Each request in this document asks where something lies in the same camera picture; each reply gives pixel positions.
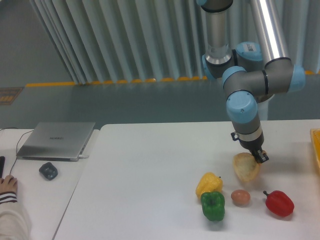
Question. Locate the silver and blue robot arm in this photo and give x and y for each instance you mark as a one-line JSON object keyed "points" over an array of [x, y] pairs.
{"points": [[251, 73]]}

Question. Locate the yellow bell pepper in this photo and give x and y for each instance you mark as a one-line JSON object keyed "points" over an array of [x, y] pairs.
{"points": [[208, 183]]}

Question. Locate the yellow plastic basket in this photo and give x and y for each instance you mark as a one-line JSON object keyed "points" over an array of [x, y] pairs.
{"points": [[315, 142]]}

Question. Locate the striped cream sleeve forearm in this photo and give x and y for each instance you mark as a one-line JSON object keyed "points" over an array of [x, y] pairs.
{"points": [[14, 221]]}

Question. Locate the green bell pepper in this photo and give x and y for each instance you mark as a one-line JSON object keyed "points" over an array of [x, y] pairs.
{"points": [[213, 205]]}

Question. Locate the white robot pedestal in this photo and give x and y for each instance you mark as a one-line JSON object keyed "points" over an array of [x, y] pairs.
{"points": [[263, 106]]}

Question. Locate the red bell pepper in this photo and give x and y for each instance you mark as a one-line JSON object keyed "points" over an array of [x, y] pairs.
{"points": [[279, 203]]}

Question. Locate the person's hand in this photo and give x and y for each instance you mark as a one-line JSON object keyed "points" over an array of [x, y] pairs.
{"points": [[9, 184]]}

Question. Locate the brown egg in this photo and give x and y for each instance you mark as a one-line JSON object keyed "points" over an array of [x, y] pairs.
{"points": [[240, 197]]}

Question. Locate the silver laptop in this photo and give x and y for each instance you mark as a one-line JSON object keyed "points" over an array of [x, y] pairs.
{"points": [[57, 141]]}

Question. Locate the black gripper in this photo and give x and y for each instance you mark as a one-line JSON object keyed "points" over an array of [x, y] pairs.
{"points": [[254, 146]]}

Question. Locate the triangular toasted bread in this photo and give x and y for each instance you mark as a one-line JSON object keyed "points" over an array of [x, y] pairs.
{"points": [[245, 166]]}

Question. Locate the black phone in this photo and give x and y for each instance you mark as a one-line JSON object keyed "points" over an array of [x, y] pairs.
{"points": [[2, 164]]}

